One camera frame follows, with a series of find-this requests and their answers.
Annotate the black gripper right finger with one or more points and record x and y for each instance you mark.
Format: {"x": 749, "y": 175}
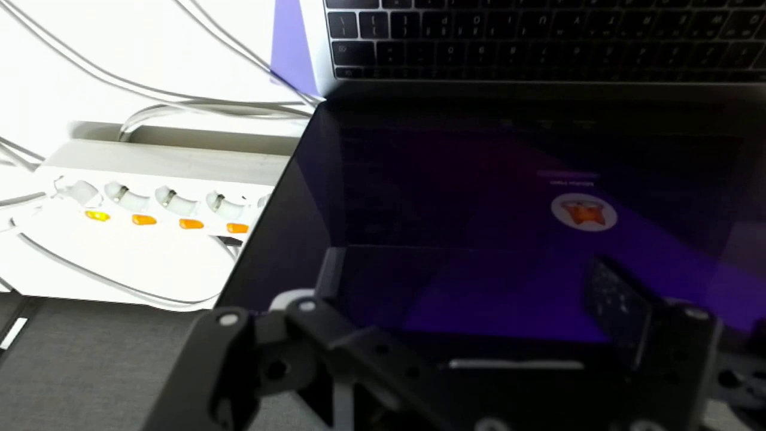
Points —
{"x": 670, "y": 360}

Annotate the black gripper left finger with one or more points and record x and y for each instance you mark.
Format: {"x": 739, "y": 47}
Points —
{"x": 240, "y": 360}

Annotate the black tablet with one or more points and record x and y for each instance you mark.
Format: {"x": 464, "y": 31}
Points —
{"x": 480, "y": 199}

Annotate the white power strip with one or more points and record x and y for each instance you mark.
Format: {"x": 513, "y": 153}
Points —
{"x": 159, "y": 255}

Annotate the grey desk partition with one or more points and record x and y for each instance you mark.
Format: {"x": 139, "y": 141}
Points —
{"x": 79, "y": 366}

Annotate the purple paper sheet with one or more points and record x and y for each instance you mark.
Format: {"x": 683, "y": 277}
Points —
{"x": 287, "y": 48}

